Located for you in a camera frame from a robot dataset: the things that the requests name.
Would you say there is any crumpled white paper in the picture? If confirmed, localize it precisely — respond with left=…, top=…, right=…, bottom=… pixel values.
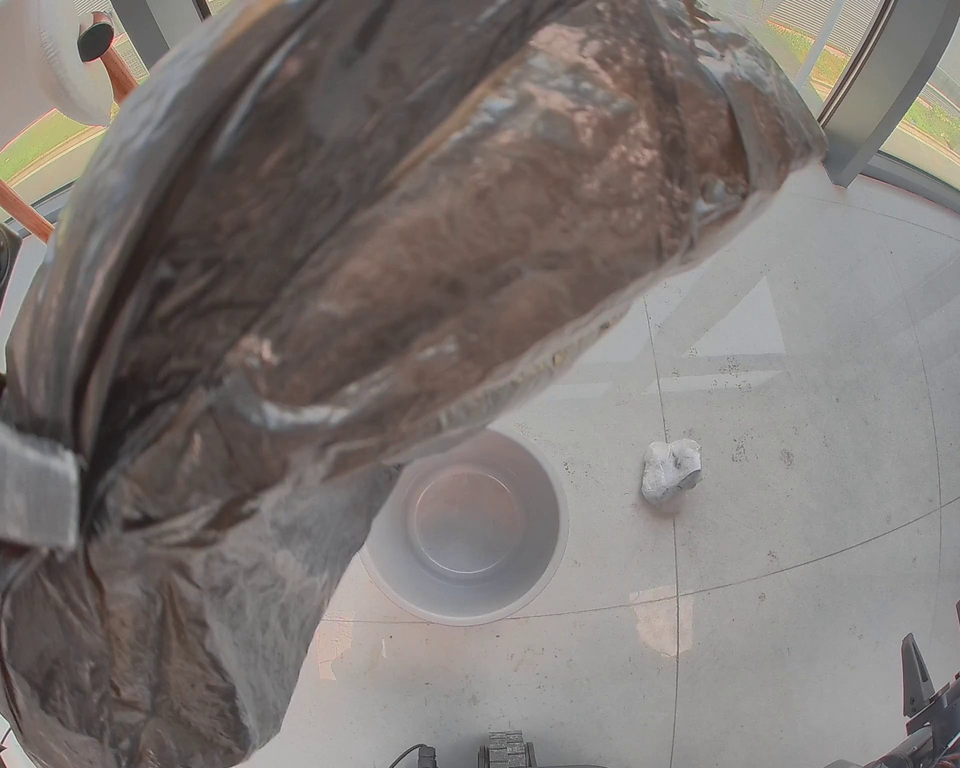
left=639, top=438, right=704, bottom=515

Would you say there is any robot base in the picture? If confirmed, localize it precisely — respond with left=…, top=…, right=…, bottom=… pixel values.
left=442, top=729, right=601, bottom=768

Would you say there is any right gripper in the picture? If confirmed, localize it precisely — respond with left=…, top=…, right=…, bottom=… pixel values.
left=862, top=633, right=960, bottom=768

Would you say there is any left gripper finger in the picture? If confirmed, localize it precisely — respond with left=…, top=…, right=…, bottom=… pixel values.
left=0, top=426, right=82, bottom=554

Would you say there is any white trash bin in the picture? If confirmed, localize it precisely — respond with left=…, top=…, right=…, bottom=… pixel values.
left=360, top=427, right=569, bottom=625

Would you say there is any black plastic bag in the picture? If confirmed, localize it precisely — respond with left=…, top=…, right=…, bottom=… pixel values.
left=0, top=0, right=828, bottom=768

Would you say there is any white cushioned wooden chair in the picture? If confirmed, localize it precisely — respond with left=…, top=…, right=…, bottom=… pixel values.
left=0, top=0, right=140, bottom=245

